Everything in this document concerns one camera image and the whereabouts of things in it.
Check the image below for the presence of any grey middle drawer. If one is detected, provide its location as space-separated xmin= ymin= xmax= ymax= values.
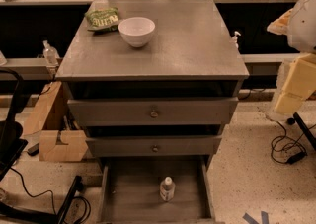
xmin=86 ymin=135 xmax=221 ymax=157

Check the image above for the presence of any white ceramic bowl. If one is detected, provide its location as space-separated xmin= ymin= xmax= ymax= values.
xmin=118 ymin=17 xmax=156 ymax=48

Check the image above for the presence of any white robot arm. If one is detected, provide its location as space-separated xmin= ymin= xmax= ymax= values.
xmin=267 ymin=0 xmax=316 ymax=114

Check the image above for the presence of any black cable floor left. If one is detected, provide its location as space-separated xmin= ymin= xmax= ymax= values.
xmin=9 ymin=167 xmax=92 ymax=224

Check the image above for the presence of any green chip bag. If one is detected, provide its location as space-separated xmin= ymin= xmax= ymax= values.
xmin=85 ymin=7 xmax=119 ymax=32

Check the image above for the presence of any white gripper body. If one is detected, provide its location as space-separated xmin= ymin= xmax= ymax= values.
xmin=274 ymin=53 xmax=316 ymax=114

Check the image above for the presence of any black power adapter cable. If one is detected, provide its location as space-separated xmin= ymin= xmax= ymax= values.
xmin=270 ymin=120 xmax=316 ymax=166

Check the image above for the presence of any clear sanitizer bottle left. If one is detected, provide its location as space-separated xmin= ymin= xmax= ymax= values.
xmin=43 ymin=40 xmax=59 ymax=65

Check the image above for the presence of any grey open bottom drawer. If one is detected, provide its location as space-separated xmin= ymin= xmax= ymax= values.
xmin=96 ymin=156 xmax=224 ymax=224

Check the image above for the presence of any grey drawer cabinet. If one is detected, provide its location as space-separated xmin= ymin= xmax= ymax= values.
xmin=54 ymin=0 xmax=250 ymax=170

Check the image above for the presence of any grey top drawer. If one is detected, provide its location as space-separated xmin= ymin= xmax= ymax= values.
xmin=68 ymin=98 xmax=238 ymax=127

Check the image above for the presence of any wooden box on floor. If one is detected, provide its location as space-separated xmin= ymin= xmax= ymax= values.
xmin=23 ymin=82 xmax=88 ymax=162

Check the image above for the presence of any clear plastic bottle white cap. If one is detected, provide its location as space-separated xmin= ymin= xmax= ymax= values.
xmin=160 ymin=177 xmax=176 ymax=202

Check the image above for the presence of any black stand left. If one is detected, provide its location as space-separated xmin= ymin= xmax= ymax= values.
xmin=0 ymin=68 xmax=83 ymax=224

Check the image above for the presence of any black stand leg right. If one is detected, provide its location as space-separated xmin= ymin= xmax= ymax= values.
xmin=287 ymin=112 xmax=316 ymax=151

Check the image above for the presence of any white pump bottle right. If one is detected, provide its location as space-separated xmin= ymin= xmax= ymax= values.
xmin=231 ymin=31 xmax=241 ymax=49

